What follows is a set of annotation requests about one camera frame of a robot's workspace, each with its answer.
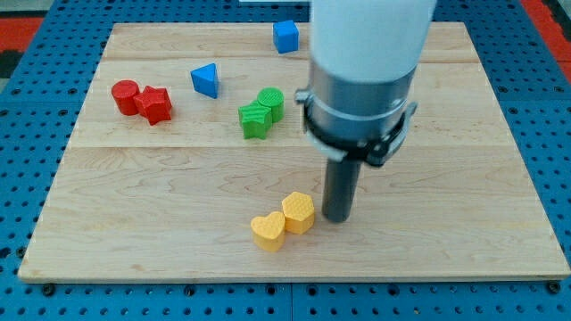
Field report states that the red cylinder block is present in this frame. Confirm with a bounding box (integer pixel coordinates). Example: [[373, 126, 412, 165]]
[[112, 79, 140, 116]]

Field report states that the red star block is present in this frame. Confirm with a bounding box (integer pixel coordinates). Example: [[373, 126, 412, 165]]
[[134, 86, 172, 126]]

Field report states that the yellow heart block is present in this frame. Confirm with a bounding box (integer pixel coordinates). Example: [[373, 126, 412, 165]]
[[250, 211, 286, 252]]

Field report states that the wooden board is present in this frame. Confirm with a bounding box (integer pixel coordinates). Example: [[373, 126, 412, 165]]
[[19, 22, 570, 284]]

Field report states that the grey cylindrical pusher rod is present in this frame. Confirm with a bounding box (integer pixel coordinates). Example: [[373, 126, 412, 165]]
[[321, 160, 361, 223]]

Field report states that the green star block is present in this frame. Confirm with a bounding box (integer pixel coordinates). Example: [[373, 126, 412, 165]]
[[238, 102, 273, 140]]

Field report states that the yellow hexagon block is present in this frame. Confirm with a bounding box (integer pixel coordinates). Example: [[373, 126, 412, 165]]
[[282, 192, 315, 235]]

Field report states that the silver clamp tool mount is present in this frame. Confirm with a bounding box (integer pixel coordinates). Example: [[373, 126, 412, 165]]
[[295, 61, 417, 168]]

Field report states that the blue cube block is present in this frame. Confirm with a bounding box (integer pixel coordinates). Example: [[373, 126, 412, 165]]
[[272, 20, 299, 54]]

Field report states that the blue triangle block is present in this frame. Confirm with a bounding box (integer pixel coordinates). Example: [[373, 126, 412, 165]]
[[190, 63, 219, 99]]

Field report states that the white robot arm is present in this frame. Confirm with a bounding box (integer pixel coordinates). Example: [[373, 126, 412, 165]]
[[295, 0, 437, 223]]

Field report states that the green cylinder block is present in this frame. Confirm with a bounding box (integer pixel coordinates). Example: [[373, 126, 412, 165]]
[[257, 87, 285, 123]]

